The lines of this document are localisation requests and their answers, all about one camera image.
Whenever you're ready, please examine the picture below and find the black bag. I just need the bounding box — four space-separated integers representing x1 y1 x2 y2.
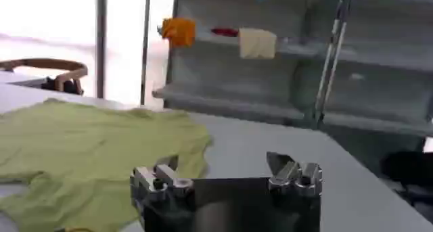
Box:
381 149 433 188

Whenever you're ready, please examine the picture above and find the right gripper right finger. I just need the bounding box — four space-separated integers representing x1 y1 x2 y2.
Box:
266 151 323 198

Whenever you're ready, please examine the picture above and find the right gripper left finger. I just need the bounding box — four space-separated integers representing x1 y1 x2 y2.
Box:
130 155 196 201

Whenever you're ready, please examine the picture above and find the grey metal shelf with cloths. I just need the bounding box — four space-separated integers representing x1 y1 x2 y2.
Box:
152 0 433 138

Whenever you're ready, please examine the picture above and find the thin dark upright pole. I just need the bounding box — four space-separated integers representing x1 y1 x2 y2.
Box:
139 0 152 106

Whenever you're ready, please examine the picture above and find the dark grey window post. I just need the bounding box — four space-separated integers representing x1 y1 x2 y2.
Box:
95 0 108 99

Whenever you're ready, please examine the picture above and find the light green shirt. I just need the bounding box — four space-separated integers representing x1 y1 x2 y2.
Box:
0 97 212 232

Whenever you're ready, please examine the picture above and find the wooden armchair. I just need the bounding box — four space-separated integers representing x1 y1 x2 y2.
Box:
0 57 89 93

